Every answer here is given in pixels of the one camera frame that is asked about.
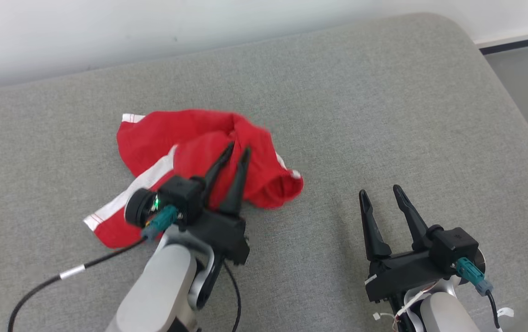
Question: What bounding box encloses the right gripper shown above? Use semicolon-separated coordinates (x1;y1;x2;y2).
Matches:
359;185;454;302

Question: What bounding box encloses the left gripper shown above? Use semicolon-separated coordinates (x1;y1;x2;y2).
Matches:
185;142;252;266

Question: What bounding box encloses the red shorts white trim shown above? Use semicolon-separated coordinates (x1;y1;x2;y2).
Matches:
83;109;304;249

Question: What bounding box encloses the left teal cable connector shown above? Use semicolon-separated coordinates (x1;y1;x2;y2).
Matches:
142;205;180;241

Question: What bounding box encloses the teal cable connector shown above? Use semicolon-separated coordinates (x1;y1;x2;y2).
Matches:
142;205;180;241
454;257;493;296

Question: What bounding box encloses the right teal cable connector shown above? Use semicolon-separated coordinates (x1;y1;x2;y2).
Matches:
454;257;493;296

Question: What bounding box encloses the left thin black cable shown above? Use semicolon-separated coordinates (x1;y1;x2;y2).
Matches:
222;261;242;332

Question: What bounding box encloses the right camera black cable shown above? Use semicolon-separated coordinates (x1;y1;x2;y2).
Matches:
486;290;504;332

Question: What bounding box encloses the camera black cable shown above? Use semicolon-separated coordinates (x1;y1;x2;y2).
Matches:
8;240;147;332
486;290;504;332

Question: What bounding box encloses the left camera black cable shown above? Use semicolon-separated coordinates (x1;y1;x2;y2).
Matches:
8;240;147;332

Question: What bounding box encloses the dark wall baseboard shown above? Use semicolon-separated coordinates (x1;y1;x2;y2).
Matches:
479;35;528;55

